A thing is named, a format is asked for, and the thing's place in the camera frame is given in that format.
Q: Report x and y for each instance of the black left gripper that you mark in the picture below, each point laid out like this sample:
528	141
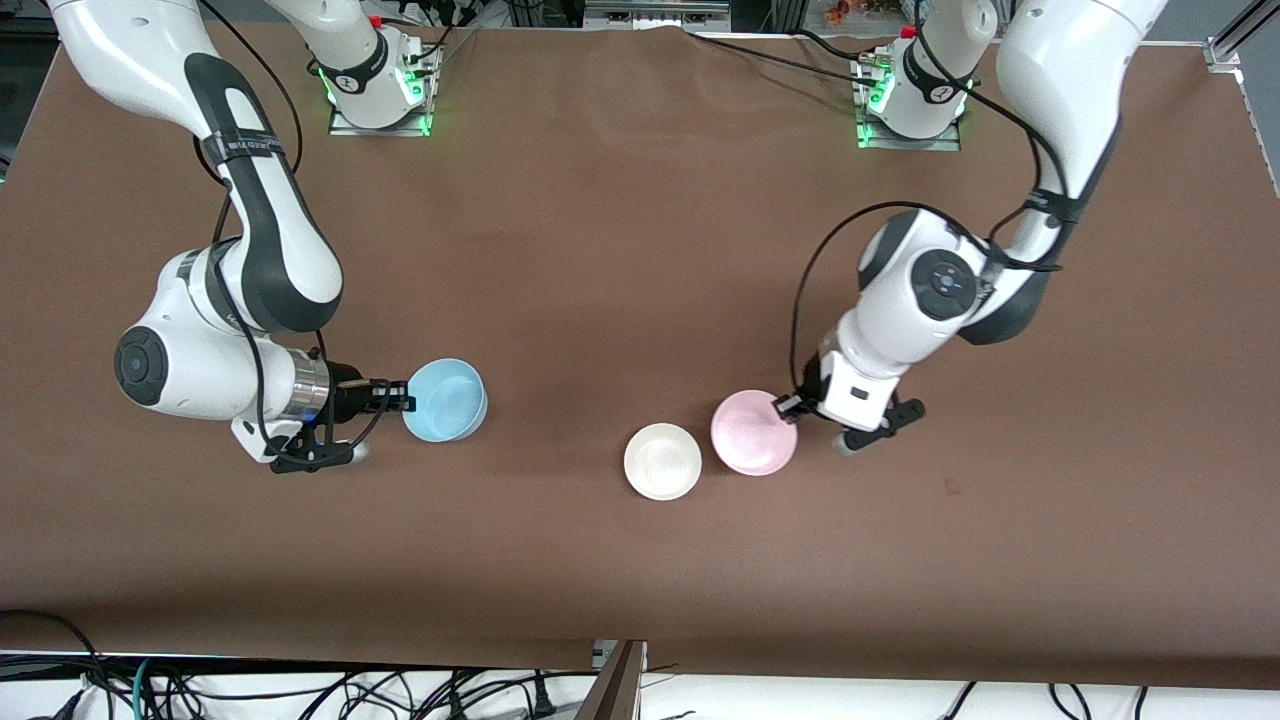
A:
808	388

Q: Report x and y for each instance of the pink bowl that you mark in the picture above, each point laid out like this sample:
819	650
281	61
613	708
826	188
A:
752	435

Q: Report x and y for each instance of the aluminium frame post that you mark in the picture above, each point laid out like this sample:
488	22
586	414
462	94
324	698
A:
615	690

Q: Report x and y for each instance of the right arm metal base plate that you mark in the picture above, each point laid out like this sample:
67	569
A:
340	128

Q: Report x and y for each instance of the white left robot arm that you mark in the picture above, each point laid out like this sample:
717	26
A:
1060	80

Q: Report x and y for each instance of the aluminium corner profile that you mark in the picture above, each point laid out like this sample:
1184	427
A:
1225	52

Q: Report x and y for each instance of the black power plug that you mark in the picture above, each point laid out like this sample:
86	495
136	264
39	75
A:
543	700

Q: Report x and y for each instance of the blue bowl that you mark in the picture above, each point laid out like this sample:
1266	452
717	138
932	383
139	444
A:
448	400

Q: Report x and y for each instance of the silver network switch box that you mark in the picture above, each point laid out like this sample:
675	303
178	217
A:
655	14

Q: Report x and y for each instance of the orange background object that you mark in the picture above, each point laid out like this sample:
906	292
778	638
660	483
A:
845	10

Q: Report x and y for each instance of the white bowl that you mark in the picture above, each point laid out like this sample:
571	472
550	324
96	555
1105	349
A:
660	462

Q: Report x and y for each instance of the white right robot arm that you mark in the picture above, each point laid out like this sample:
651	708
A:
130	40

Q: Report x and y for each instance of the brown table cover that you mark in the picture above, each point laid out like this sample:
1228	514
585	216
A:
600	250

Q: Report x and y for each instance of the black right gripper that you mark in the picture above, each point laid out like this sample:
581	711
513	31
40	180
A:
346	390

